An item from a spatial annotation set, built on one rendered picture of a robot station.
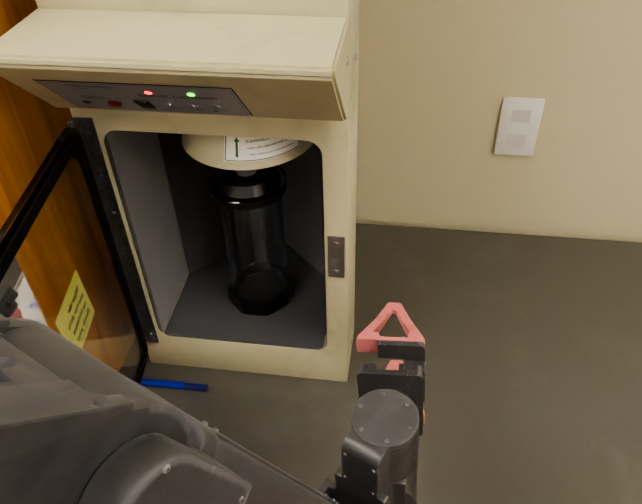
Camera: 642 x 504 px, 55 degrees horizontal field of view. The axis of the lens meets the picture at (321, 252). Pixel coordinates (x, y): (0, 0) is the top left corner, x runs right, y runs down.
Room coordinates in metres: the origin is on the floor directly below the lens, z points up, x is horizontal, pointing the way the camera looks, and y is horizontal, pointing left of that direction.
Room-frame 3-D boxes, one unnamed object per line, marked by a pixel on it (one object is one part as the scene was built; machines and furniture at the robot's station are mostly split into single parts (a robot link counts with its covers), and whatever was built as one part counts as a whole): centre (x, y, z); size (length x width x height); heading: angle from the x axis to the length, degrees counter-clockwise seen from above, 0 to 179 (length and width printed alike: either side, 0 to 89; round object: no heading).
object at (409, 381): (0.36, -0.06, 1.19); 0.07 x 0.07 x 0.10; 81
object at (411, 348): (0.43, -0.07, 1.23); 0.09 x 0.07 x 0.07; 171
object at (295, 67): (0.56, 0.13, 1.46); 0.32 x 0.12 x 0.10; 81
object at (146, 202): (0.74, 0.10, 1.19); 0.26 x 0.24 x 0.35; 81
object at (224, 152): (0.72, 0.09, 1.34); 0.18 x 0.18 x 0.05
